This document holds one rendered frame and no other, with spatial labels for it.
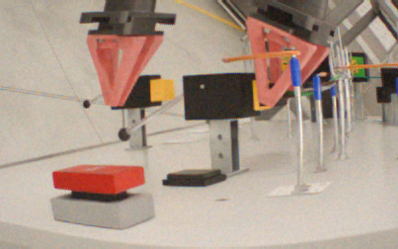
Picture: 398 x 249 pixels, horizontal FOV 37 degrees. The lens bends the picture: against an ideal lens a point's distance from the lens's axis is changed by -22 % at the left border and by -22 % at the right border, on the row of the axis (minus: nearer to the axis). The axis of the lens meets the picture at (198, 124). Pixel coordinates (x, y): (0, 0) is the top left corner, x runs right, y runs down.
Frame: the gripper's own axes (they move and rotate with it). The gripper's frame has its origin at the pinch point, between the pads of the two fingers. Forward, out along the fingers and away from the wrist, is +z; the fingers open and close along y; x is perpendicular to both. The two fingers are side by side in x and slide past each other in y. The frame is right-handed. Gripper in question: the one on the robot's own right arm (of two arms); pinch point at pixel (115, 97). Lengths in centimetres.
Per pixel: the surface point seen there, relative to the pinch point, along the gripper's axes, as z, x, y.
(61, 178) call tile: 2.1, -14.3, -26.7
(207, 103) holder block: -0.9, -10.8, -1.1
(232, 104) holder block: -1.1, -13.2, -1.1
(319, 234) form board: 2.1, -31.4, -26.2
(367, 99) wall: 44, 145, 743
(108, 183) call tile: 1.6, -17.8, -26.1
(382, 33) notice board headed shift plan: -50, 124, 754
